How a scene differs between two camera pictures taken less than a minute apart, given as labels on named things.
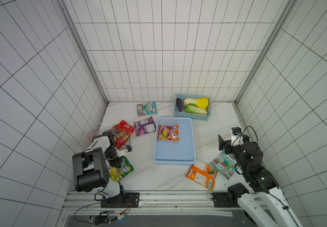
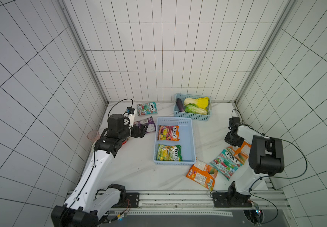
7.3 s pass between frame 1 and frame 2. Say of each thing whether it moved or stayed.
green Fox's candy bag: moved
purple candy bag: stayed
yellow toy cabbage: stayed
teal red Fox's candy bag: stayed
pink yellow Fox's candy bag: stayed
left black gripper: moved
